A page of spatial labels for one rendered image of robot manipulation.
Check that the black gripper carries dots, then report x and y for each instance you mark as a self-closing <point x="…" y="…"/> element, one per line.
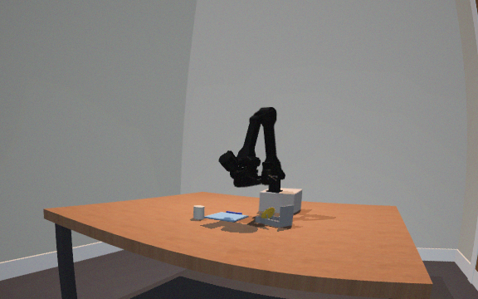
<point x="244" y="179"/>

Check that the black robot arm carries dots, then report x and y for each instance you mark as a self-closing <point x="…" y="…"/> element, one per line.
<point x="247" y="157"/>

